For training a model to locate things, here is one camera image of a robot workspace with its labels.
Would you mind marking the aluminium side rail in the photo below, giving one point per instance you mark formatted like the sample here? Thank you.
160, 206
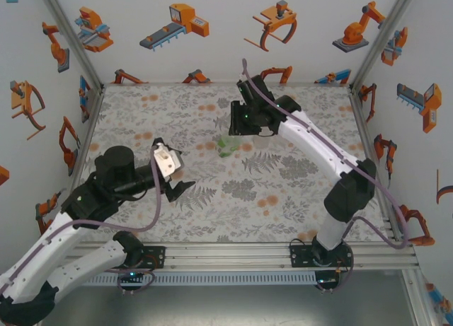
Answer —
359, 121
90, 128

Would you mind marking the floral patterned tablecloth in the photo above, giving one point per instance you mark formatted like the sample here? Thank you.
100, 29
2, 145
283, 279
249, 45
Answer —
226, 227

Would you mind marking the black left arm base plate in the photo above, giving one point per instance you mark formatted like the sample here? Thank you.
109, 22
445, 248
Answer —
159, 257

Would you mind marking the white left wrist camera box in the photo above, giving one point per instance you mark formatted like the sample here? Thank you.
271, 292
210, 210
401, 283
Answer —
166, 161

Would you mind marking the green glass cup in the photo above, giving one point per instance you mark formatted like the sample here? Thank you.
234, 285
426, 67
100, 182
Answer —
226, 149

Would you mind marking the small green-lit circuit board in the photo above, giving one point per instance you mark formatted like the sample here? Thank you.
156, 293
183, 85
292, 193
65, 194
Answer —
325, 280
131, 274

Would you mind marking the aluminium corner post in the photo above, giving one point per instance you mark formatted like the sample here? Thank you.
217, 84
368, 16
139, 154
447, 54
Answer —
70, 39
382, 36

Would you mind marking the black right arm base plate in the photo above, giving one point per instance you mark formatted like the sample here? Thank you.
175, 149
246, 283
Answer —
297, 255

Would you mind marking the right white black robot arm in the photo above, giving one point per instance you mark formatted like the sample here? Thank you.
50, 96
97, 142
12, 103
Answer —
347, 191

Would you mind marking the aluminium rail frame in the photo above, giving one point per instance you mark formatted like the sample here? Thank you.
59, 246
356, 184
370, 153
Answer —
226, 255

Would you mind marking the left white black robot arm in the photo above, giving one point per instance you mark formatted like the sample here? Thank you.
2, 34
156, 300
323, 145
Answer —
35, 255

